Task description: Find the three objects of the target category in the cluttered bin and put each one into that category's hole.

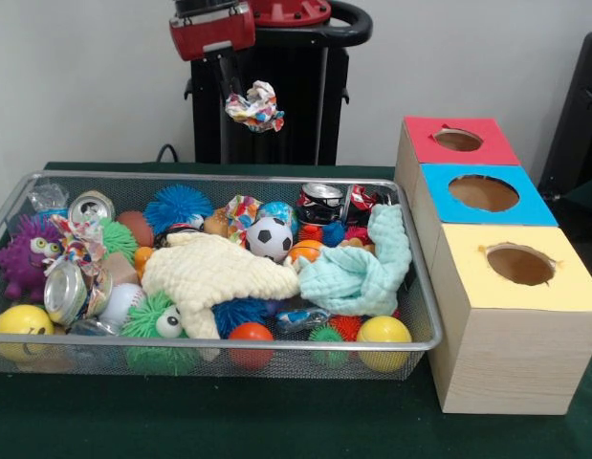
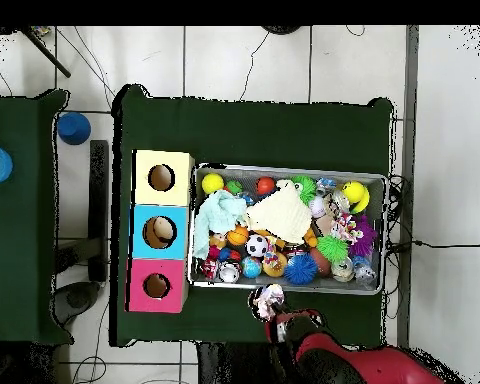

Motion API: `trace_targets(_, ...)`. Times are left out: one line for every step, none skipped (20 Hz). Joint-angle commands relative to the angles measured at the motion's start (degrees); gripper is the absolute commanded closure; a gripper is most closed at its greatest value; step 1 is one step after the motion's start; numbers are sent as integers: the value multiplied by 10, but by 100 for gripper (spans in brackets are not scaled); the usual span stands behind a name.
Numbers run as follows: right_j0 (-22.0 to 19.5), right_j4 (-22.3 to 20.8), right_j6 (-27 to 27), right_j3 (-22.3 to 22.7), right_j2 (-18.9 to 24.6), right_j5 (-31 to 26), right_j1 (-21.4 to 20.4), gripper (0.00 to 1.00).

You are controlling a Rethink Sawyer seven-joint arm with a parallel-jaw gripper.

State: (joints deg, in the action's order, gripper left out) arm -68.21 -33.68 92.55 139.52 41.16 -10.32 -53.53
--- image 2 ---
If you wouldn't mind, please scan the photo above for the yellow smiley ball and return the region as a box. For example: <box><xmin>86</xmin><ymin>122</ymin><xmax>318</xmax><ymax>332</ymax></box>
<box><xmin>341</xmin><ymin>180</ymin><xmax>371</xmax><ymax>214</ymax></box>

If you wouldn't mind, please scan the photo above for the red orange ball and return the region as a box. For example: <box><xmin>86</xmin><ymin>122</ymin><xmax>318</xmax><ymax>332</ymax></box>
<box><xmin>255</xmin><ymin>176</ymin><xmax>276</xmax><ymax>196</ymax></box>

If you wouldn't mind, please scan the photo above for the dark green side table cloth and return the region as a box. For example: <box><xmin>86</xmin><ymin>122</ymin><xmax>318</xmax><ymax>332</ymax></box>
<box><xmin>0</xmin><ymin>89</ymin><xmax>73</xmax><ymax>345</ymax></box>

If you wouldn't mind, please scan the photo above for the mint green cloth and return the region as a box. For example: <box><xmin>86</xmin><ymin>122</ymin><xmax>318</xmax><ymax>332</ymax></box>
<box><xmin>191</xmin><ymin>189</ymin><xmax>249</xmax><ymax>261</ymax></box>

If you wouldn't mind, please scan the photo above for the black red crushed soda can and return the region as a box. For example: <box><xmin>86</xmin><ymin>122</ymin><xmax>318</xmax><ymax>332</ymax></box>
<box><xmin>199</xmin><ymin>257</ymin><xmax>220</xmax><ymax>281</ymax></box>

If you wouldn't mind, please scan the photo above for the purple spiky monster toy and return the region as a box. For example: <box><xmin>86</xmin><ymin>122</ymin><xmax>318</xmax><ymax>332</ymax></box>
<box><xmin>349</xmin><ymin>215</ymin><xmax>379</xmax><ymax>257</ymax></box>

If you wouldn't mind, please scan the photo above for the thin black floor cable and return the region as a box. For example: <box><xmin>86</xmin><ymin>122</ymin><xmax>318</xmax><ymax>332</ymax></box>
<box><xmin>238</xmin><ymin>31</ymin><xmax>271</xmax><ymax>101</ymax></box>

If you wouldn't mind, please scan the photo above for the green furry toy with eyes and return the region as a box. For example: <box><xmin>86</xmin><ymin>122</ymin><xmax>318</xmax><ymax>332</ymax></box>
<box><xmin>289</xmin><ymin>174</ymin><xmax>318</xmax><ymax>207</ymax></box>

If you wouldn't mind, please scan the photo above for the black tripod leg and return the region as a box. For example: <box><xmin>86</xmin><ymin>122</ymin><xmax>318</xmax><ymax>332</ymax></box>
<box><xmin>21</xmin><ymin>27</ymin><xmax>72</xmax><ymax>78</ymax></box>

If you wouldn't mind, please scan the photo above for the black power cable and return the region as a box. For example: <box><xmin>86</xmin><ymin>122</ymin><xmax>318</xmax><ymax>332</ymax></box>
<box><xmin>385</xmin><ymin>238</ymin><xmax>480</xmax><ymax>252</ymax></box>

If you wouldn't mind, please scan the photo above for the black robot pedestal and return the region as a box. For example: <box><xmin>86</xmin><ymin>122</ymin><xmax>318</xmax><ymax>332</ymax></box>
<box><xmin>195</xmin><ymin>341</ymin><xmax>297</xmax><ymax>384</ymax></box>

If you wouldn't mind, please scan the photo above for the blue plastic cup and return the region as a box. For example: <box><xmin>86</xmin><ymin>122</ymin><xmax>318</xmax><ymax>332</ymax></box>
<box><xmin>56</xmin><ymin>111</ymin><xmax>92</xmax><ymax>146</ymax></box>

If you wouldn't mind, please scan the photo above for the silver crushed soda can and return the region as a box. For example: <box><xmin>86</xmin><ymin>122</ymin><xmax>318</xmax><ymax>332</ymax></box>
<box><xmin>330</xmin><ymin>257</ymin><xmax>355</xmax><ymax>283</ymax></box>

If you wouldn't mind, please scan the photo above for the black round base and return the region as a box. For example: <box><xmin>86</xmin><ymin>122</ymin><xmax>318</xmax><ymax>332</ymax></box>
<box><xmin>261</xmin><ymin>26</ymin><xmax>301</xmax><ymax>36</ymax></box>

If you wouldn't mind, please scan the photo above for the cream waffle cloth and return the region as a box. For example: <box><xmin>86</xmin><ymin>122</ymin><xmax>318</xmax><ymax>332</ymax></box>
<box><xmin>245</xmin><ymin>185</ymin><xmax>313</xmax><ymax>246</ymax></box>

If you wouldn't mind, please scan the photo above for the colourful paper wad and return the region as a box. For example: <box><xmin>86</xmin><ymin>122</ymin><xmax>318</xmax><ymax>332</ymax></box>
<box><xmin>248</xmin><ymin>283</ymin><xmax>286</xmax><ymax>323</ymax></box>

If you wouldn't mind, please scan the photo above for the black upright panel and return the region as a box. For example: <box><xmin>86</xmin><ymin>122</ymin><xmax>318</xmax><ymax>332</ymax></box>
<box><xmin>87</xmin><ymin>139</ymin><xmax>110</xmax><ymax>283</ymax></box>

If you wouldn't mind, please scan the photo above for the silver wire mesh bin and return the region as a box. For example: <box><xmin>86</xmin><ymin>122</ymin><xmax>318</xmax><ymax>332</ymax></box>
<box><xmin>187</xmin><ymin>161</ymin><xmax>389</xmax><ymax>297</ymax></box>

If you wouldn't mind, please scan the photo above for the plain yellow ball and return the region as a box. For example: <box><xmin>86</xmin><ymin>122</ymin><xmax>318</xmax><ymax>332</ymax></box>
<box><xmin>200</xmin><ymin>172</ymin><xmax>225</xmax><ymax>196</ymax></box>

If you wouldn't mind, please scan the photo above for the wooden box with three holes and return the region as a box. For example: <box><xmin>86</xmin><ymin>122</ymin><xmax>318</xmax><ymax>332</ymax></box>
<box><xmin>125</xmin><ymin>149</ymin><xmax>196</xmax><ymax>314</ymax></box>

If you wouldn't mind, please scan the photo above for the dark stand base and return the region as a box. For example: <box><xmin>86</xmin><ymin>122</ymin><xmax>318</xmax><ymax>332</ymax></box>
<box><xmin>51</xmin><ymin>279</ymin><xmax>104</xmax><ymax>326</ymax></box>

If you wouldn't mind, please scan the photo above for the blue spiky ball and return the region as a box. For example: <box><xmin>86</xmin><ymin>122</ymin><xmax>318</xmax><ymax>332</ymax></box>
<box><xmin>283</xmin><ymin>252</ymin><xmax>319</xmax><ymax>286</ymax></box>

